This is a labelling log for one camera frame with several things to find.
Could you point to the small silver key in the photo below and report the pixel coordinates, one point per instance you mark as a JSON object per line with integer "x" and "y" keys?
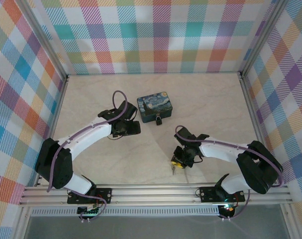
{"x": 173, "y": 169}

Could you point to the starry night painted tin box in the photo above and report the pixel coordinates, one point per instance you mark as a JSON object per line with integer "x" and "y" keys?
{"x": 154, "y": 107}

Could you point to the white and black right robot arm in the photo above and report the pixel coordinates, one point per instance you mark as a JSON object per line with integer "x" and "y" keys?
{"x": 220, "y": 149}

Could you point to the right controller circuit board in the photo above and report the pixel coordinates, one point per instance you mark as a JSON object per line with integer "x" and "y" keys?
{"x": 226, "y": 210}

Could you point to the controller circuit board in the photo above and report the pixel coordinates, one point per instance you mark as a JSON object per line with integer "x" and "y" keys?
{"x": 89, "y": 210}
{"x": 226, "y": 210}

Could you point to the left controller circuit board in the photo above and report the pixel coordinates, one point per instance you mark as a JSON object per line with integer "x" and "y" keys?
{"x": 89, "y": 210}

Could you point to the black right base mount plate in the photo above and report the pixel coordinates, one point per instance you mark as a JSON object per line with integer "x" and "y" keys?
{"x": 208, "y": 194}

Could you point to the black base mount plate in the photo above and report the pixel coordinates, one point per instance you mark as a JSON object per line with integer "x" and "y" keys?
{"x": 103, "y": 195}
{"x": 208, "y": 194}

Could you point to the aluminium mounting rail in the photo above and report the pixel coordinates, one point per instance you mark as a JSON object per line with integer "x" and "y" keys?
{"x": 155, "y": 195}

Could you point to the aluminium table side rail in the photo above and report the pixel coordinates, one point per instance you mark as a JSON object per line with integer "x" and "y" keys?
{"x": 52, "y": 129}
{"x": 254, "y": 124}

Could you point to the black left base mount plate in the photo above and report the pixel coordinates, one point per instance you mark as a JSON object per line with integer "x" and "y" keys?
{"x": 103, "y": 195}

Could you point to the aluminium frame post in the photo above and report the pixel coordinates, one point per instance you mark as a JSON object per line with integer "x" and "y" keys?
{"x": 262, "y": 37}
{"x": 41, "y": 37}

